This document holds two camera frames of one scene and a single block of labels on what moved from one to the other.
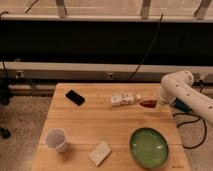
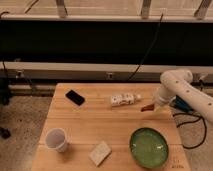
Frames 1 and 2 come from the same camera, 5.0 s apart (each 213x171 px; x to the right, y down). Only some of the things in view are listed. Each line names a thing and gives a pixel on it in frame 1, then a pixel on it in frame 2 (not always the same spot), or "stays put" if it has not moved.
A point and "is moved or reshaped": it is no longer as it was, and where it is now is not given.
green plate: [149, 148] stays put
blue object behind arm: [181, 105] stays put
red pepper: [148, 103] is moved or reshaped
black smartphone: [75, 97] stays put
